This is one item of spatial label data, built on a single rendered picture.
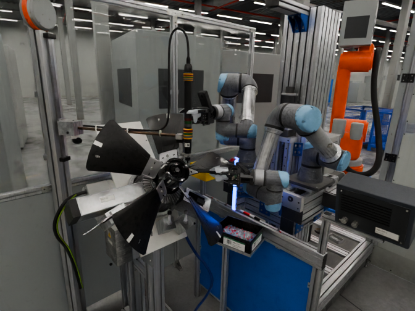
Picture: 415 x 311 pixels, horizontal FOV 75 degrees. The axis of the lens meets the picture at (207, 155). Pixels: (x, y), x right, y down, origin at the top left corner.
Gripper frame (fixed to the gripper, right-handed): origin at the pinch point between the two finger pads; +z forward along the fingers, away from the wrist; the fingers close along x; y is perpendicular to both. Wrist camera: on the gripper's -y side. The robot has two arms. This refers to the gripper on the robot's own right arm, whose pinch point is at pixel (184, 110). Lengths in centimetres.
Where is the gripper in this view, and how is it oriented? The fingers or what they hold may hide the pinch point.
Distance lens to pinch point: 121.0
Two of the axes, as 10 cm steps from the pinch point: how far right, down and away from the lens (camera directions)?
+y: -0.3, 9.6, 2.7
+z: -6.1, 1.9, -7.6
